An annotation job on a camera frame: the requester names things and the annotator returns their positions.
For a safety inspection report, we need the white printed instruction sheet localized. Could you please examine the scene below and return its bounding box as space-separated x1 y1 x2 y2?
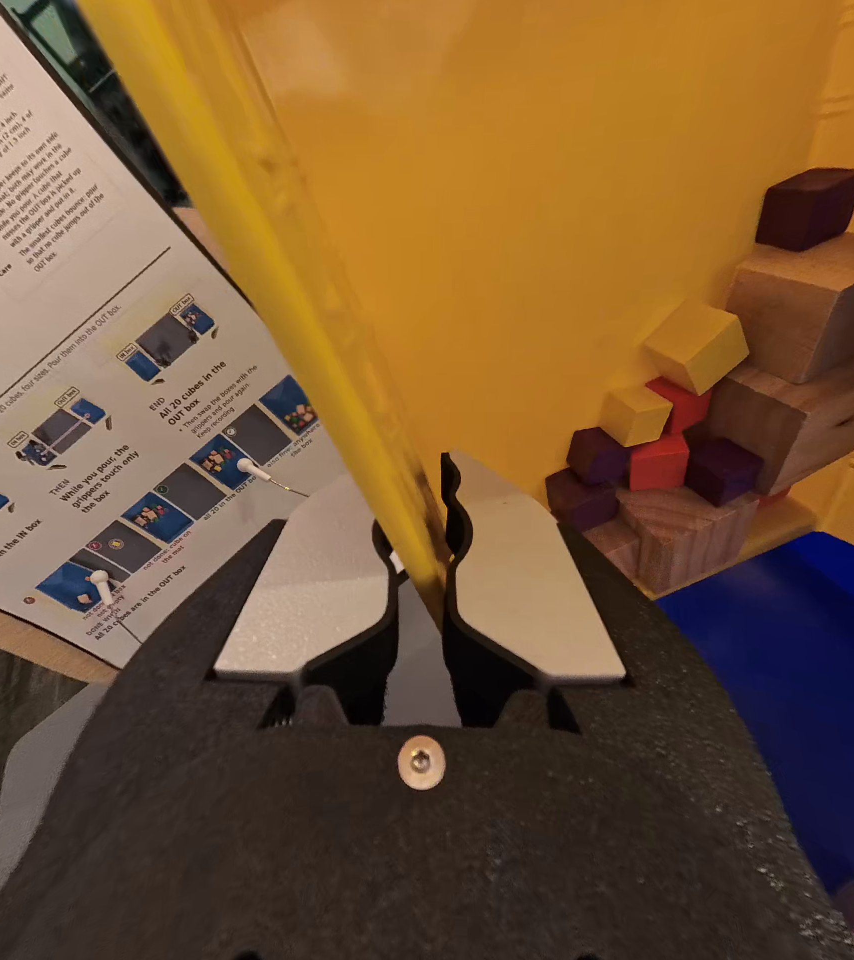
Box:
0 0 356 670

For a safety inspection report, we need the blue plastic box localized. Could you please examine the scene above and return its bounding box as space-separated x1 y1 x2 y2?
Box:
654 531 854 924

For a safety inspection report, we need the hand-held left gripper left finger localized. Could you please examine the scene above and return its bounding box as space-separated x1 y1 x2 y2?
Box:
211 474 399 727

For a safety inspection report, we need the white peg on wire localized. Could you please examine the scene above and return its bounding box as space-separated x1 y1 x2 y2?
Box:
88 570 144 646
236 457 309 498

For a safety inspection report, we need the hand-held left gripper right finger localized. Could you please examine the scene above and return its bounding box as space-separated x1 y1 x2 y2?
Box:
439 448 628 729

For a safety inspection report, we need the pile of wooden cubes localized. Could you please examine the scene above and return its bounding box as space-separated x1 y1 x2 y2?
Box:
544 168 854 960

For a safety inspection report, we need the yellow plastic box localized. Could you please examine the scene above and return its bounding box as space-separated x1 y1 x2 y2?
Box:
76 0 854 601

